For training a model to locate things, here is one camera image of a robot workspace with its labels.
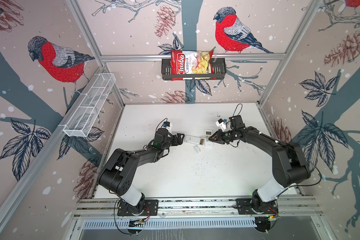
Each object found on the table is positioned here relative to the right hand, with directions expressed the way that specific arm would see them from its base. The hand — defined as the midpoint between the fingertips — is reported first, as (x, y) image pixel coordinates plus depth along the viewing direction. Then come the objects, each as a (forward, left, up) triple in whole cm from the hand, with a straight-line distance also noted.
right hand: (208, 141), depth 88 cm
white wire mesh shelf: (-5, +64, +23) cm, 68 cm away
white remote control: (+6, +9, -8) cm, 13 cm away
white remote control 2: (+11, -1, -8) cm, 13 cm away
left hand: (+3, +17, +1) cm, 18 cm away
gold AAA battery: (+5, +4, -9) cm, 11 cm away
